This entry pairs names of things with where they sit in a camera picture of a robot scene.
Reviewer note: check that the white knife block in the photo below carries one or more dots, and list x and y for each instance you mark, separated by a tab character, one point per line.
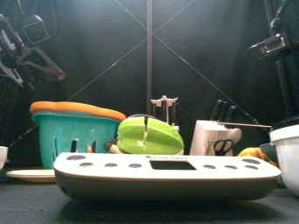
209	137

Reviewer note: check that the teal plastic basket orange rim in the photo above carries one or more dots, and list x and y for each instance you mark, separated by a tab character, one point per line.
73	131

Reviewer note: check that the white cup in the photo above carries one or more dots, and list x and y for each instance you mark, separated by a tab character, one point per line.
1	156

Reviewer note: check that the cream toy with black end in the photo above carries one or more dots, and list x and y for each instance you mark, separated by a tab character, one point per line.
112	146

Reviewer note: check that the cream round plate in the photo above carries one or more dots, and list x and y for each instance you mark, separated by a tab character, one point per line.
32	175

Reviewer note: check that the green toy vegetable half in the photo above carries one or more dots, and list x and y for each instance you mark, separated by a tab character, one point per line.
162	138
132	135

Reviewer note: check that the white utensil stand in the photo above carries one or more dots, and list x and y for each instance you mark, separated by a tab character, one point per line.
164	109

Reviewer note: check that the white toy appliance with buttons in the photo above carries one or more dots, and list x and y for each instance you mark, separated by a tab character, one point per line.
166	178

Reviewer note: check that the thin metal rod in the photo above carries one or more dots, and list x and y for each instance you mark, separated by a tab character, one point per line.
248	125

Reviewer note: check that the yellow orange toy food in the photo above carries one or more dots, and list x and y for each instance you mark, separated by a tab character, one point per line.
252	153

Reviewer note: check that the dark green toy bowl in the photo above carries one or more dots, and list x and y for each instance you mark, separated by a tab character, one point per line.
268	151

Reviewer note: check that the white bowl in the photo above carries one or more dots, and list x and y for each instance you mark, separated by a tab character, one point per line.
287	154

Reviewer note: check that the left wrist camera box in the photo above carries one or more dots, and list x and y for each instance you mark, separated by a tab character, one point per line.
34	29

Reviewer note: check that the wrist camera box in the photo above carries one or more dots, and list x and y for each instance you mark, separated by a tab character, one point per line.
34	29
272	46

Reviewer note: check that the grey vertical frame pole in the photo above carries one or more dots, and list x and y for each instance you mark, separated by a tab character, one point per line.
148	55

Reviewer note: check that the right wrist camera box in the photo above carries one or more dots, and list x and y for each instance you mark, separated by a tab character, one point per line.
272	46

